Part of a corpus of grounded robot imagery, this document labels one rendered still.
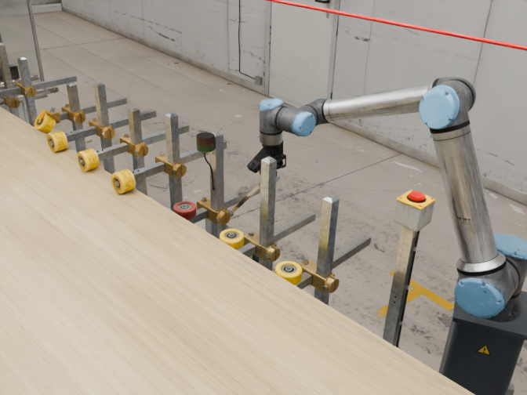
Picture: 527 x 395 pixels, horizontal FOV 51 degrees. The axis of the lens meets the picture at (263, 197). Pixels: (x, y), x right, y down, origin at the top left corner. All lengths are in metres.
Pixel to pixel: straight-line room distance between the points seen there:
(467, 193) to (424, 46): 2.81
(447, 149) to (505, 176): 2.60
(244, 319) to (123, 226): 0.61
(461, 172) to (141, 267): 0.99
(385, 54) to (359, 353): 3.55
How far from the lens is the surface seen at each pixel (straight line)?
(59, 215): 1.99
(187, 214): 1.93
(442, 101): 1.68
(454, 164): 1.73
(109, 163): 2.58
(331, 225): 1.61
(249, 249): 1.86
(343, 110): 2.03
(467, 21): 4.26
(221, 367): 1.35
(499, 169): 4.31
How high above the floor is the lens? 1.88
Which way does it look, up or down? 29 degrees down
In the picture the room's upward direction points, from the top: 2 degrees clockwise
